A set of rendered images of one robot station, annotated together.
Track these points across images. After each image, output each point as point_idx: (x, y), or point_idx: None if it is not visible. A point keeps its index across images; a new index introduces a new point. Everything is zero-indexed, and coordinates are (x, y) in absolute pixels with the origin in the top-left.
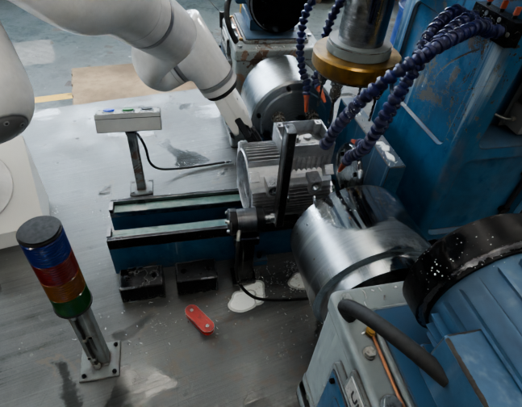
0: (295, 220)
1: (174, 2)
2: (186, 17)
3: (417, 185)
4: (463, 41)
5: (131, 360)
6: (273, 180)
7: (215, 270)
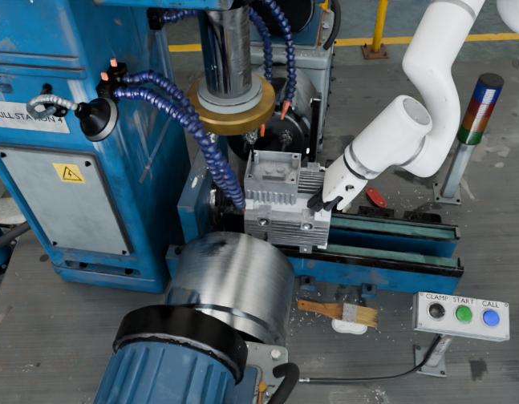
0: None
1: (427, 11)
2: (415, 34)
3: (180, 151)
4: (146, 54)
5: (424, 190)
6: (311, 167)
7: (360, 210)
